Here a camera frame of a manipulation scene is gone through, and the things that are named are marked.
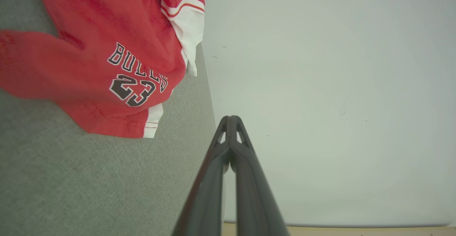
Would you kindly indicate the red Bulls 23 shorts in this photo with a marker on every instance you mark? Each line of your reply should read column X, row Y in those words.
column 89, row 33

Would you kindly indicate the red and white basketball jersey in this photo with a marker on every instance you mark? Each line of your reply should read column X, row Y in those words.
column 188, row 22

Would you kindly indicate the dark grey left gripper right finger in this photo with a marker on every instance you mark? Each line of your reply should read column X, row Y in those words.
column 254, row 200

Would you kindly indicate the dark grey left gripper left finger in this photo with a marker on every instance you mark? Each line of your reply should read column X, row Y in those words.
column 208, row 193

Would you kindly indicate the grey fabric mat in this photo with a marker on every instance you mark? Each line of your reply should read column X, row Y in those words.
column 89, row 182

